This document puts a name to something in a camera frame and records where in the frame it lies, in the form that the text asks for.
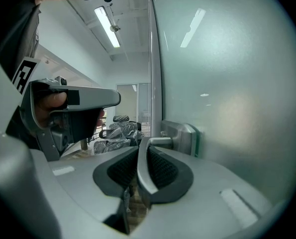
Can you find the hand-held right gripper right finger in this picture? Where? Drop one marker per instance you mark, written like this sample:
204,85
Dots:
207,195

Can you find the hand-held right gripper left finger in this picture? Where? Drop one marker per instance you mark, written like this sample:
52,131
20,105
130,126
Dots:
83,190

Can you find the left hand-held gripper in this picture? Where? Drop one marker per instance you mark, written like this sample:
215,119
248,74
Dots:
26,96

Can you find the frosted glass door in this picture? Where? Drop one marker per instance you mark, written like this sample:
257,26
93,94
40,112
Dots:
225,71

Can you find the person's left hand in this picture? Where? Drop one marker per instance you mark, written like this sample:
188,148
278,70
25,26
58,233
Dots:
49,106

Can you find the plastic-wrapped black office chair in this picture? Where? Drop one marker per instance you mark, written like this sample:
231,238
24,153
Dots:
113,143
125,127

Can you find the round ceiling sensor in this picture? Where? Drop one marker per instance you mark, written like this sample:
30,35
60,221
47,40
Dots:
115,28

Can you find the long ceiling light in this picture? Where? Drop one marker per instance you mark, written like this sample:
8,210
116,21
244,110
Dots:
107,26

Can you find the person's dark-clothed torso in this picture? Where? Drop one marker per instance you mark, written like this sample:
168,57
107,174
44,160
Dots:
16,34

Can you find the frosted glass wall panel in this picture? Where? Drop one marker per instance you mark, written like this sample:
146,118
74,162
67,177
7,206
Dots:
128,101

